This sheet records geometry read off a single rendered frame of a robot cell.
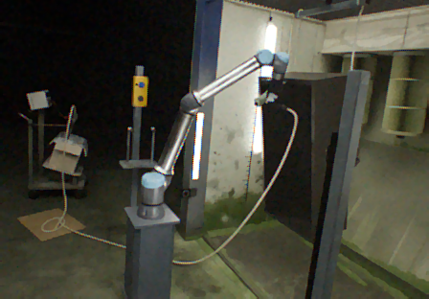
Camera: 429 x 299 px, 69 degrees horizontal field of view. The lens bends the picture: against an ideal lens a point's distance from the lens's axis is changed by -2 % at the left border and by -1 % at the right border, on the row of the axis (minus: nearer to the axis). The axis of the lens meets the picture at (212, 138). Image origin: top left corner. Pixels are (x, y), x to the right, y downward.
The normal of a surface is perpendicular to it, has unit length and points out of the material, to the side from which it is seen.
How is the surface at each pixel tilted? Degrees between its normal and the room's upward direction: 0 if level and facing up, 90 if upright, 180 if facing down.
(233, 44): 90
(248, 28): 90
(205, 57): 90
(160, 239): 90
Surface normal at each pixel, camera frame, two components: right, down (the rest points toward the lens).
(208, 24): 0.46, 0.20
